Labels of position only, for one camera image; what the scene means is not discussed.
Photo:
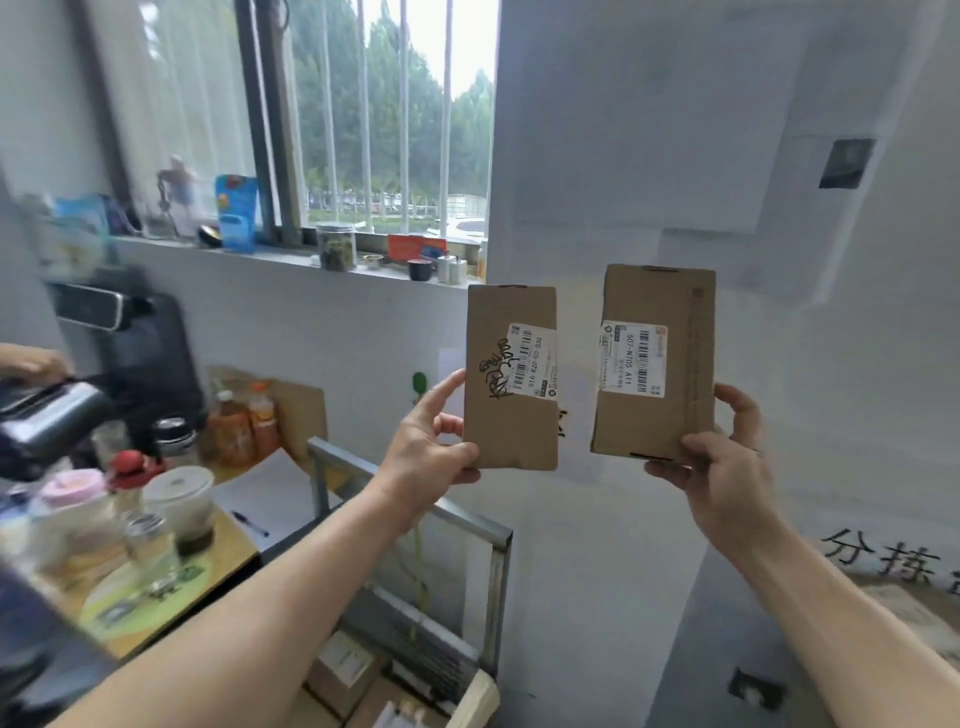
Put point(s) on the person's right hand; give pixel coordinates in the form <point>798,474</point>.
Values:
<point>731,487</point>

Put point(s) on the person's left hand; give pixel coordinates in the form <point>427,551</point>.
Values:
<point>420,465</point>

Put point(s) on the box with black scribble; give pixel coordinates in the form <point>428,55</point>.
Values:
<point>495,435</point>

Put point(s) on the box with barcode label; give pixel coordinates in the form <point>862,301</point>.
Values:
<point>645,427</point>

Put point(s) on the box yellow tape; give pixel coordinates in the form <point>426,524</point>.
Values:
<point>375,697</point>

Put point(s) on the small parcel white label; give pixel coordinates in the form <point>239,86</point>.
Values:
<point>330,690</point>

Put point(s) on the person's left forearm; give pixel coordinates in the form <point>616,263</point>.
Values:
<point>240,630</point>

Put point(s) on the white paper sheet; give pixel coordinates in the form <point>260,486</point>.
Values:
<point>277,487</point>

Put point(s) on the orange drink bottle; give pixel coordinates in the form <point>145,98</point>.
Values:
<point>264,424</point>

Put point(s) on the black pen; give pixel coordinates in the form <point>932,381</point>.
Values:
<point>250,523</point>

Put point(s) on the brown tea bottle white cap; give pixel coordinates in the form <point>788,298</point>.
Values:
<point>231,435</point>

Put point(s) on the dark mug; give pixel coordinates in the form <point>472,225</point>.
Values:
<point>420,270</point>

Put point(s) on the white small bottle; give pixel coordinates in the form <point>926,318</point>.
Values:
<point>452,270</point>

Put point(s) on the small yellow table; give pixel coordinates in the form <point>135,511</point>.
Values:
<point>232,547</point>

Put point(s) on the cream tall bottle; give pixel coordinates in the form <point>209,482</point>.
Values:
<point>482,262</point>

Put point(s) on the dark lid glass jar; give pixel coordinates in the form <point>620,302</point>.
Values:
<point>336,251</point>

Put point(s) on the white lid drink cup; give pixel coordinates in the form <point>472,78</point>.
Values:
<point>180,502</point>

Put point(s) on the black lid steel flask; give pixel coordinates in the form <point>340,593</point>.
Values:
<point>176,442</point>

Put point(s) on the black water dispenser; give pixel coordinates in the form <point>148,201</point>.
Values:
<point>157,360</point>

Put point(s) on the clear glass jar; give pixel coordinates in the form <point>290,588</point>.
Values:
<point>150,555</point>

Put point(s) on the red lid bottle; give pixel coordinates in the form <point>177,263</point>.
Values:
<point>131,469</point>

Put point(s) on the blue detergent bottle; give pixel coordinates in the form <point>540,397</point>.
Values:
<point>238,217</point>

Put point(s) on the small dark round dish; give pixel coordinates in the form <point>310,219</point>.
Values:
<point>210,236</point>

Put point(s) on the yellow-green round sticker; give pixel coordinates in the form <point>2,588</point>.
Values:
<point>105,615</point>

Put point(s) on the pink lid clear tumbler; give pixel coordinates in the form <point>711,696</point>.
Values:
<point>75,517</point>

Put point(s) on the dark metal tumbler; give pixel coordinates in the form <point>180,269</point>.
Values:
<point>52,427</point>

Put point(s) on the pale blue plastic bag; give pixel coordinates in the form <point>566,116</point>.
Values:
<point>75,232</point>

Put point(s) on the aluminium-framed window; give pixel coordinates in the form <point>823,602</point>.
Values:
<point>187,90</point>

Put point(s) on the green popsicle wall hook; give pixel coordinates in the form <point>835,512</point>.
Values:
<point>420,381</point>

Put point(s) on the wall sign with black characters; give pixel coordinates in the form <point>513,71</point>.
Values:
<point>574,405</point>

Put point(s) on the grey wall socket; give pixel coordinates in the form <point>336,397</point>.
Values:
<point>756,688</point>

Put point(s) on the small dark wall switch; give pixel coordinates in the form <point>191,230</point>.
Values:
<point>847,163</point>

